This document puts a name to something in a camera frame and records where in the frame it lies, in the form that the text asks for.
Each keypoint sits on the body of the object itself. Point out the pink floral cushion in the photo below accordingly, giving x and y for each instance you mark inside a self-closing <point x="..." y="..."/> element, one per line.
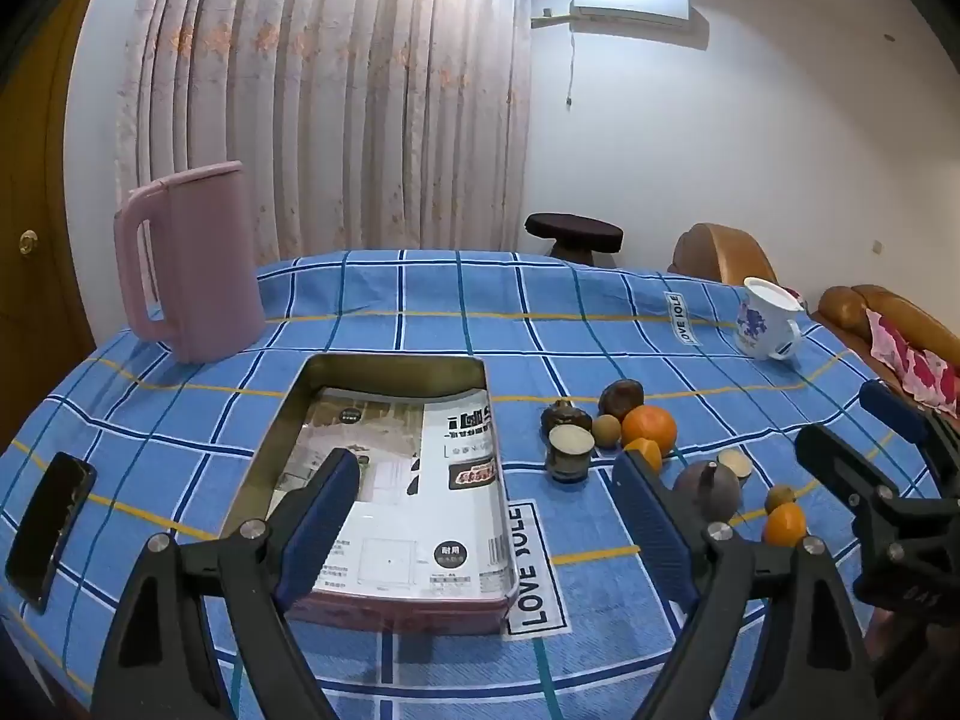
<point x="915" y="360"/>

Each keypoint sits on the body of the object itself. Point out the small brown kiwi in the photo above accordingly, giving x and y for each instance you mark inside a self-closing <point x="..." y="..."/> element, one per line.
<point x="780" y="496"/>
<point x="606" y="430"/>

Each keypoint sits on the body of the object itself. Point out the pink plastic pitcher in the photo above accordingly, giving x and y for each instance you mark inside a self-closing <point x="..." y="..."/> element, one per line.
<point x="210" y="262"/>

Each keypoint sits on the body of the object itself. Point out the large orange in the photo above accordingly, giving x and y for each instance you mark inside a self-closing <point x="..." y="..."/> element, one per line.
<point x="649" y="427"/>

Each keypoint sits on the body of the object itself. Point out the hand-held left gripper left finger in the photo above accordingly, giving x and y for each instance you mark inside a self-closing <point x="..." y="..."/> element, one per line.
<point x="322" y="517"/>

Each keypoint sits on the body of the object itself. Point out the white blue printed mug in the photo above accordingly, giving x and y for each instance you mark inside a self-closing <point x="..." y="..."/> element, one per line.
<point x="761" y="322"/>

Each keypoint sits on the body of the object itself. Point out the black smartphone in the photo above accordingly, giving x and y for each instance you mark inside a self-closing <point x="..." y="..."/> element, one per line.
<point x="49" y="532"/>

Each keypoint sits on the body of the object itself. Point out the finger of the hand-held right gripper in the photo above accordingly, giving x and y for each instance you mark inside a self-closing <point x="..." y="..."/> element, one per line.
<point x="892" y="405"/>
<point x="840" y="465"/>

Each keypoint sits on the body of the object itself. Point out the brown leather sofa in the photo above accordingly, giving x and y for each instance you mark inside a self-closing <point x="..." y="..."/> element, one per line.
<point x="847" y="307"/>

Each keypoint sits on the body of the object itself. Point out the purple passion fruit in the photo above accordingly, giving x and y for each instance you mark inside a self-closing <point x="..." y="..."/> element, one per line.
<point x="705" y="495"/>

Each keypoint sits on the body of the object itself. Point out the dark round stool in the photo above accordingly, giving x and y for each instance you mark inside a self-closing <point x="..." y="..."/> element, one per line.
<point x="574" y="229"/>

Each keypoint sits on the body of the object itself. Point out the printed paper liner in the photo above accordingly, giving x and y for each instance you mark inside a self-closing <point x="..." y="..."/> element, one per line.
<point x="450" y="510"/>

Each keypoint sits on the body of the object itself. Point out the blue checkered tablecloth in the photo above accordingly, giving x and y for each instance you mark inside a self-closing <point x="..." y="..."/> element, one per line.
<point x="450" y="315"/>

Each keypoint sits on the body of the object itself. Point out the brown wooden door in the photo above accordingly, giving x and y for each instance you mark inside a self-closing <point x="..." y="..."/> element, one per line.
<point x="37" y="165"/>

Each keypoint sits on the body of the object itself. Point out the pink metal tin box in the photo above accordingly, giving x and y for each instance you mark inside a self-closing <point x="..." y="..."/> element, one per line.
<point x="375" y="369"/>

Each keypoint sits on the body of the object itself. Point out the white air conditioner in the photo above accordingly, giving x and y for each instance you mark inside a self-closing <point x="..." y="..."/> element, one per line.
<point x="630" y="7"/>

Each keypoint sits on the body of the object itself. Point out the small orange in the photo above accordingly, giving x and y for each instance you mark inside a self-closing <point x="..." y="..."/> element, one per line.
<point x="646" y="454"/>
<point x="784" y="523"/>

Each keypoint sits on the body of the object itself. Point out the pale floral curtain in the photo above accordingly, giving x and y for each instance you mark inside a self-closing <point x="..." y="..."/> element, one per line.
<point x="337" y="90"/>

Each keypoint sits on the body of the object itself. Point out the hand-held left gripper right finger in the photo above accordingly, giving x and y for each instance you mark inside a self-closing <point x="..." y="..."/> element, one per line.
<point x="652" y="525"/>

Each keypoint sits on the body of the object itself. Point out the brass door knob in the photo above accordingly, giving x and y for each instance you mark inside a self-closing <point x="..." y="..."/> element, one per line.
<point x="28" y="242"/>

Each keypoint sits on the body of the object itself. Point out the cut passion fruit half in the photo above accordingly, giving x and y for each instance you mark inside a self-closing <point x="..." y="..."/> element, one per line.
<point x="736" y="463"/>

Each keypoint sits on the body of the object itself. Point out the brown passion fruit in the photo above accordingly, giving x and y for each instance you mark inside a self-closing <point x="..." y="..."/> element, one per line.
<point x="621" y="397"/>

